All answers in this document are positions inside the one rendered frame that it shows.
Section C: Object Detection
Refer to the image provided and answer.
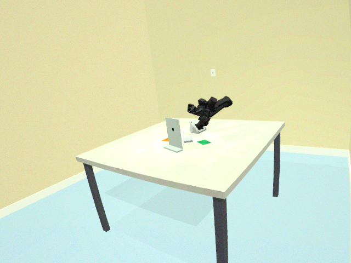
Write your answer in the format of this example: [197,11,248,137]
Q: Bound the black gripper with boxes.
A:
[188,104,210,118]

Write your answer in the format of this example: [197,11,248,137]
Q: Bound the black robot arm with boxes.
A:
[195,96,233,130]

